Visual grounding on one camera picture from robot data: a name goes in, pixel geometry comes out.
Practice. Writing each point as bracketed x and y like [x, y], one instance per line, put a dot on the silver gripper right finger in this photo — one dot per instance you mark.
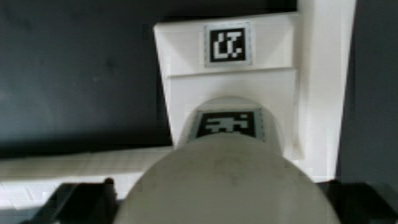
[359, 205]

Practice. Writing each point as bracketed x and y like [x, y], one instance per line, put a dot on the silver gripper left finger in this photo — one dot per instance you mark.
[82, 204]

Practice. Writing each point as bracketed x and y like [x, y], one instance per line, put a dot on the white lamp bulb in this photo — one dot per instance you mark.
[224, 181]

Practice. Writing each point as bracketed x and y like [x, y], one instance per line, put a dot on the white lamp base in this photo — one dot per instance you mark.
[227, 58]

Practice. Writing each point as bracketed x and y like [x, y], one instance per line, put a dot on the white U-shaped border wall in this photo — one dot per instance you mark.
[84, 123]

